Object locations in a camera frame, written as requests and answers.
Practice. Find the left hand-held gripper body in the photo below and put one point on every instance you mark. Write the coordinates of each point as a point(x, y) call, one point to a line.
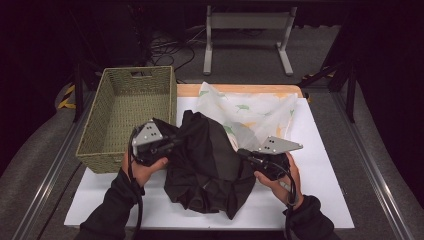
point(148, 143)

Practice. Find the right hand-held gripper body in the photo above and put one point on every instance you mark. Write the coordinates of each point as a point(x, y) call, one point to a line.
point(271, 160)

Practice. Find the dark garment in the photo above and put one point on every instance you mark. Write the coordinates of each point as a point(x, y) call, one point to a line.
point(206, 160)

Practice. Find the green woven basket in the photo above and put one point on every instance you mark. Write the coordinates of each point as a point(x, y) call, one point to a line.
point(133, 110)

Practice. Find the leaf print mesh laundry bag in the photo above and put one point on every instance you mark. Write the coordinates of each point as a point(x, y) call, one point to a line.
point(256, 116)

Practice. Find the person's left hand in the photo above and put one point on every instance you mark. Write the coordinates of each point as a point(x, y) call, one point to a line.
point(141, 171)

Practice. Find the person's right hand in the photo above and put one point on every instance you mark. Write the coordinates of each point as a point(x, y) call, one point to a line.
point(286, 190)

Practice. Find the white board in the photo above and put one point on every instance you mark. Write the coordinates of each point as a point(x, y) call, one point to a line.
point(320, 186)

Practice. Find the black metal stand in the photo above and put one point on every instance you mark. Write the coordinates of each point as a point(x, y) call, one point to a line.
point(78, 96)
point(350, 96)

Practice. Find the yellow black floor tape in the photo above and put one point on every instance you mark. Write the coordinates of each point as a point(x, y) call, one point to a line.
point(316, 76)
point(66, 106)

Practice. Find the aluminium rail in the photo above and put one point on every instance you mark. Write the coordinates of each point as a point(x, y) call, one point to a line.
point(376, 186)
point(50, 173)

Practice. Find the white metal desk frame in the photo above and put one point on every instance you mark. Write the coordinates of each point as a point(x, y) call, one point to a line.
point(250, 20)

